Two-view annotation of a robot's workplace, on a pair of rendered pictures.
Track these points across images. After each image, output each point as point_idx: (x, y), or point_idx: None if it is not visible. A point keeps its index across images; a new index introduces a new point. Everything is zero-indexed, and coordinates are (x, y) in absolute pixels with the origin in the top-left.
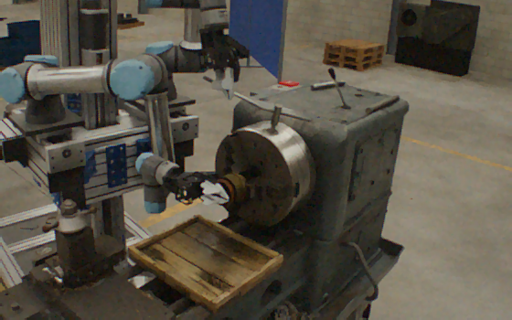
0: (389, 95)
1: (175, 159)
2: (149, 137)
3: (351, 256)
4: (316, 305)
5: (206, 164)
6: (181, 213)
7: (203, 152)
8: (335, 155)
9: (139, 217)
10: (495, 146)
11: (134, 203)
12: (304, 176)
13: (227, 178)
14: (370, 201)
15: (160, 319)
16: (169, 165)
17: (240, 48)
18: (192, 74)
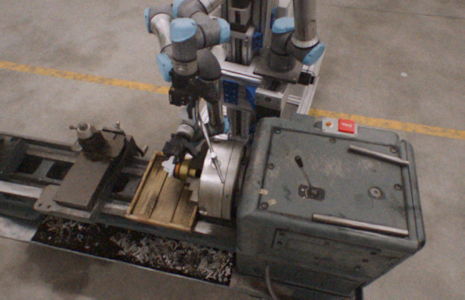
0: (416, 222)
1: (263, 113)
2: (256, 88)
3: (289, 273)
4: (239, 267)
5: (448, 99)
6: (365, 126)
7: (464, 86)
8: (236, 218)
9: (335, 108)
10: None
11: (347, 96)
12: (214, 207)
13: (180, 166)
14: (321, 265)
15: (79, 202)
16: (180, 130)
17: (203, 96)
18: None
